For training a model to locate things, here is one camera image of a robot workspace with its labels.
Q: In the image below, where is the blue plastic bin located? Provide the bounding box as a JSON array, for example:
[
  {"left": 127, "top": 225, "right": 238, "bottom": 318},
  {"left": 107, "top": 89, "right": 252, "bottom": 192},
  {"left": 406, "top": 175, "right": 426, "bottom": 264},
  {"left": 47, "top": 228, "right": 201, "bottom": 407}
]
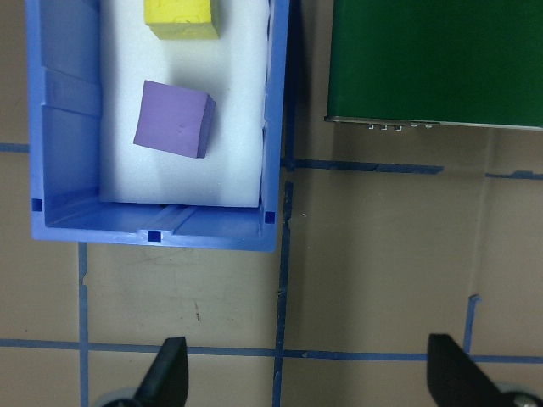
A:
[{"left": 24, "top": 0, "right": 292, "bottom": 254}]

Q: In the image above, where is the purple foam block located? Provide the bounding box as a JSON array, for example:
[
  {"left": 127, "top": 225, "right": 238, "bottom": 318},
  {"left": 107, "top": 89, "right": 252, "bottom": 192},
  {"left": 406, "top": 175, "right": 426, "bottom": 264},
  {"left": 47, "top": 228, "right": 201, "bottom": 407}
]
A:
[{"left": 132, "top": 80, "right": 216, "bottom": 160}]

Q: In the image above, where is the green conveyor belt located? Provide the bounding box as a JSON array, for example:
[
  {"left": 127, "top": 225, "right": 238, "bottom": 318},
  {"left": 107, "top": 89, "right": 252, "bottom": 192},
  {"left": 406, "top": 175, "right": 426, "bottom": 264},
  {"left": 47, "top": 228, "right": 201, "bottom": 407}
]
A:
[{"left": 324, "top": 0, "right": 543, "bottom": 132}]

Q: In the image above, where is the yellow foam block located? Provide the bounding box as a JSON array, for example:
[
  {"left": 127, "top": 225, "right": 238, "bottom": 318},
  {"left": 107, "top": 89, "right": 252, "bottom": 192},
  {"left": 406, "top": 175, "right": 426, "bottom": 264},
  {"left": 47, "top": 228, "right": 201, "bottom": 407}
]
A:
[{"left": 143, "top": 0, "right": 221, "bottom": 42}]

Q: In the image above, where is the white foam pad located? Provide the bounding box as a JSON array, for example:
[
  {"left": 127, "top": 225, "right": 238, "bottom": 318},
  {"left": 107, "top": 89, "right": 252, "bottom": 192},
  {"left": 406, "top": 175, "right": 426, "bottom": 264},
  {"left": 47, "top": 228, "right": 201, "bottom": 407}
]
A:
[{"left": 99, "top": 0, "right": 272, "bottom": 209}]

